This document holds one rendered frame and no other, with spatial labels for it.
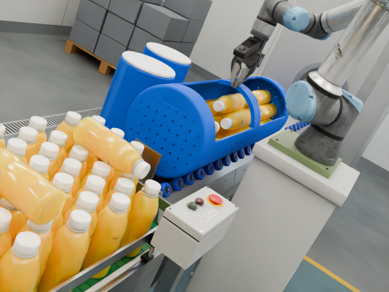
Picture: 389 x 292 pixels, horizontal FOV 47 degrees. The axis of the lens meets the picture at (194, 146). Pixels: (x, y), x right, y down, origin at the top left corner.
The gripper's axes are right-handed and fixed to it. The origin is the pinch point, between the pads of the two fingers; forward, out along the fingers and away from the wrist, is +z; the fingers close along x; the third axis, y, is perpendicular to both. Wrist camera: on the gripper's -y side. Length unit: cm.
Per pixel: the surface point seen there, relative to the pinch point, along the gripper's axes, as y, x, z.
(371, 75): 102, -32, -19
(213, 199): -61, -29, 13
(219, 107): -5.5, -0.8, 8.6
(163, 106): -39.3, 3.3, 7.9
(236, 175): 15.0, -13.0, 35.7
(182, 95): -39.5, -0.9, 1.8
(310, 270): 150, -60, 120
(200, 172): -22.4, -10.5, 26.6
